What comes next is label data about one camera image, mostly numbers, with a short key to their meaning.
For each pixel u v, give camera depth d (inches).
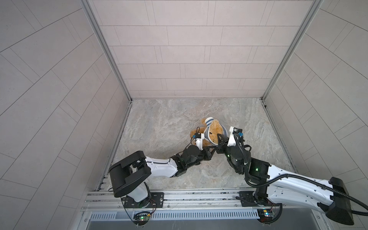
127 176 16.7
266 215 26.6
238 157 19.5
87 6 27.9
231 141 25.4
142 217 25.4
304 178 17.9
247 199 27.9
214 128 27.3
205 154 26.6
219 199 28.5
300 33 31.8
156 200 27.7
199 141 28.2
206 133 29.0
